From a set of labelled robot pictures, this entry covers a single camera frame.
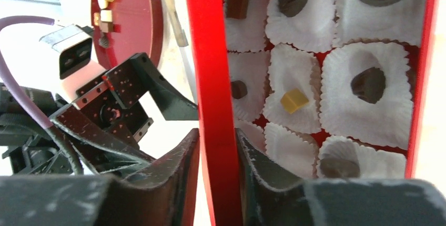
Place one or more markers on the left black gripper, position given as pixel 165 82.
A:
pixel 99 131

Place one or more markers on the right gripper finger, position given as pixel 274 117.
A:
pixel 271 195

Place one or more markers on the yellow square chocolate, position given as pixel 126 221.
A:
pixel 293 100

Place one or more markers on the small dark round chocolate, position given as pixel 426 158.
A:
pixel 238 89

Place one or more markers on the round dark red tray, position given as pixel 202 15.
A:
pixel 138 27

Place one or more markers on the dark half chocolate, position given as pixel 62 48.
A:
pixel 369 85

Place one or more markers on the red rectangular lid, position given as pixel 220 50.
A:
pixel 220 164

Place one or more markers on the brown square chocolate piece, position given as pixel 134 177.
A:
pixel 237 9

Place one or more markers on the red chocolate box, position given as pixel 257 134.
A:
pixel 319 51

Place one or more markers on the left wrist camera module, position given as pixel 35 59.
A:
pixel 71 49

